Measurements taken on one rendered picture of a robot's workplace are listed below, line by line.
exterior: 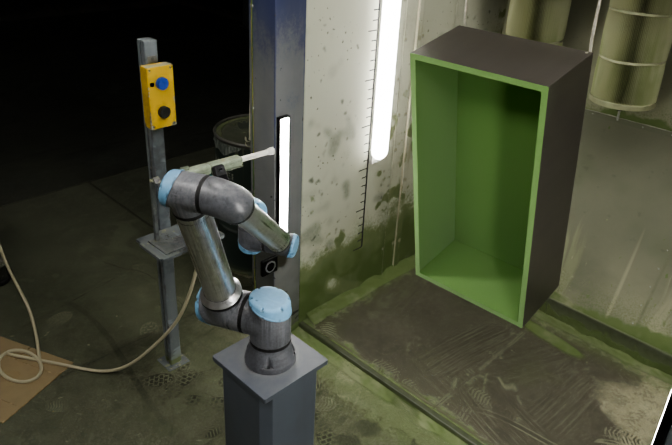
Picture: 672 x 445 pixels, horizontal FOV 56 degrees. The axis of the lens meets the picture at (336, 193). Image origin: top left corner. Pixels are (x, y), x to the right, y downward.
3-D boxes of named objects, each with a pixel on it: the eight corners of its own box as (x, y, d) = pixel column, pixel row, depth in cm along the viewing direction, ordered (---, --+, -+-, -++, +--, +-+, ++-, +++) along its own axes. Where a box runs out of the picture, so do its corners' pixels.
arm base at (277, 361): (266, 383, 223) (266, 361, 218) (234, 356, 234) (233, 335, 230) (306, 358, 235) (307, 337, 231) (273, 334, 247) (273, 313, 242)
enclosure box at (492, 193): (454, 239, 343) (459, 24, 275) (558, 285, 307) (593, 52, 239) (415, 274, 323) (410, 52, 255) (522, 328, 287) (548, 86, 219)
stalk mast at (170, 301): (175, 355, 328) (149, 36, 256) (181, 360, 324) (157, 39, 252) (165, 360, 324) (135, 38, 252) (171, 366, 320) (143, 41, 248)
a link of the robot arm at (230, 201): (244, 177, 178) (304, 235, 241) (204, 169, 182) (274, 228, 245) (232, 216, 175) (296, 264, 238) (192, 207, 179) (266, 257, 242)
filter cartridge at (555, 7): (554, 88, 391) (583, -55, 353) (556, 107, 360) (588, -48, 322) (494, 82, 399) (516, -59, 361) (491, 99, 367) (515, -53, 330)
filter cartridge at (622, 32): (607, 133, 323) (647, -39, 286) (568, 111, 355) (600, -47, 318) (668, 130, 331) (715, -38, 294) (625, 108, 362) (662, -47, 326)
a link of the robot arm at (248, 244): (261, 259, 237) (261, 230, 232) (233, 253, 240) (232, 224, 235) (271, 247, 245) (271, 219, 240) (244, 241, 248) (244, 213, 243)
